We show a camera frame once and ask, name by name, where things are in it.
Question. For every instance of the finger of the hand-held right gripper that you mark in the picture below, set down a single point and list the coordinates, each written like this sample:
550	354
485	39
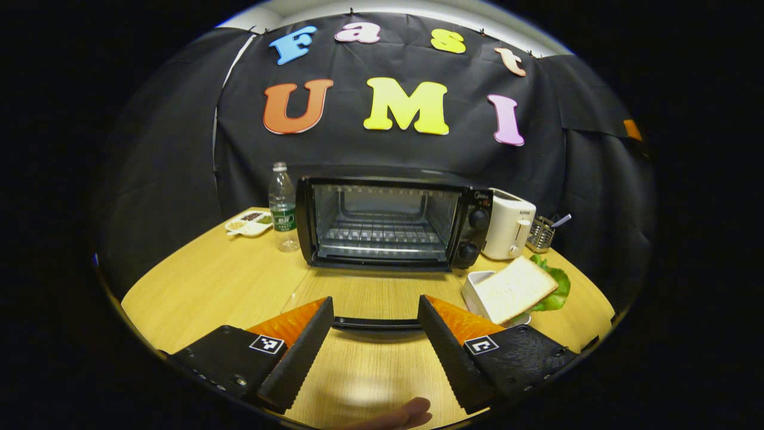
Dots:
632	130

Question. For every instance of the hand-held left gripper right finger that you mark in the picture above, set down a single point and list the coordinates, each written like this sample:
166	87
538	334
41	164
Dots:
453	355

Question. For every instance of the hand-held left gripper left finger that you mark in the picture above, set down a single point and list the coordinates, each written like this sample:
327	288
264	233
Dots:
301	355

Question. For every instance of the white bread slice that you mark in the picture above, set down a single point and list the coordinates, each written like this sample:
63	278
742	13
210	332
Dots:
513	289

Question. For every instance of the green lettuce leaf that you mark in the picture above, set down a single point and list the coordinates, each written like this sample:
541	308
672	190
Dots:
558	292

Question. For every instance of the black electric oven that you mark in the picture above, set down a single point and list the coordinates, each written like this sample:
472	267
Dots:
474	197

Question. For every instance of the white rectangular tray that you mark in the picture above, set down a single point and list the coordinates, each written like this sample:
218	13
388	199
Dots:
474	286

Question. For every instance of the metal utensil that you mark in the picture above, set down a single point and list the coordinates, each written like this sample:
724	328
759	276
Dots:
561	221

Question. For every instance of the clear plastic water bottle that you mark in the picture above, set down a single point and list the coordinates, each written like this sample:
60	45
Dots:
283	221

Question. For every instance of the white toaster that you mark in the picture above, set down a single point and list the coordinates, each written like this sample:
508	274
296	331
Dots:
504	227

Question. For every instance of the white divided dish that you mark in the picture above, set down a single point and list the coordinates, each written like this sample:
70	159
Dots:
250	227

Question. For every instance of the metal mesh utensil holder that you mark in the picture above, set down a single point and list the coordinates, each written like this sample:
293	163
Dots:
540	236

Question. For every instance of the black backdrop cloth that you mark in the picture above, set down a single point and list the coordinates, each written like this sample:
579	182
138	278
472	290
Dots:
179	149

